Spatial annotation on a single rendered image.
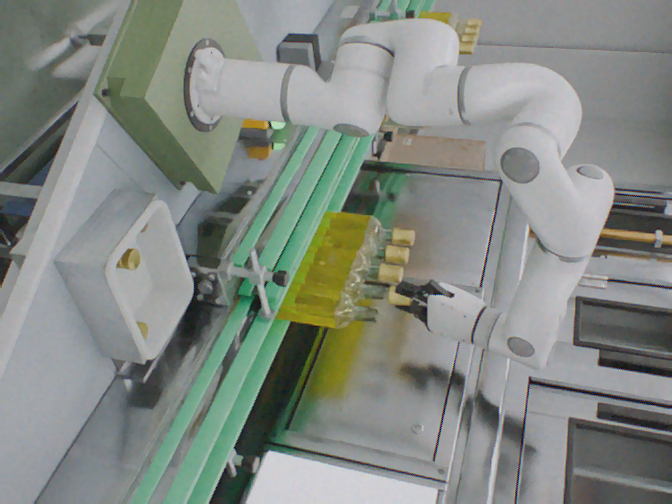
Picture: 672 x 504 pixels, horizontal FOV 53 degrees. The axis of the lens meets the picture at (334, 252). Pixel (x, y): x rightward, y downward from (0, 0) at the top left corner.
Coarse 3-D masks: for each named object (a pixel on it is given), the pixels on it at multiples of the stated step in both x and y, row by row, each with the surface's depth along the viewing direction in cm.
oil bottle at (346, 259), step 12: (312, 252) 138; (324, 252) 138; (336, 252) 137; (348, 252) 137; (312, 264) 136; (324, 264) 136; (336, 264) 135; (348, 264) 135; (360, 264) 135; (360, 276) 135
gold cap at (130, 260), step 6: (126, 252) 104; (132, 252) 104; (138, 252) 106; (120, 258) 104; (126, 258) 104; (132, 258) 104; (138, 258) 106; (120, 264) 104; (126, 264) 104; (132, 264) 105; (138, 264) 106; (132, 270) 105
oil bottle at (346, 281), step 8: (304, 264) 136; (296, 272) 134; (304, 272) 134; (312, 272) 134; (320, 272) 134; (328, 272) 133; (336, 272) 133; (344, 272) 133; (352, 272) 133; (296, 280) 133; (304, 280) 132; (312, 280) 132; (320, 280) 132; (328, 280) 132; (336, 280) 131; (344, 280) 131; (352, 280) 131; (360, 280) 133; (328, 288) 131; (336, 288) 130; (344, 288) 130; (352, 288) 130; (352, 296) 131
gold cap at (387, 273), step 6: (378, 270) 134; (384, 270) 134; (390, 270) 134; (396, 270) 134; (402, 270) 135; (378, 276) 135; (384, 276) 134; (390, 276) 134; (396, 276) 133; (402, 276) 136; (396, 282) 134
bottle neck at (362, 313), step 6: (354, 306) 128; (360, 306) 128; (354, 312) 127; (360, 312) 127; (366, 312) 127; (372, 312) 127; (378, 312) 128; (354, 318) 128; (360, 318) 127; (366, 318) 127; (372, 318) 126
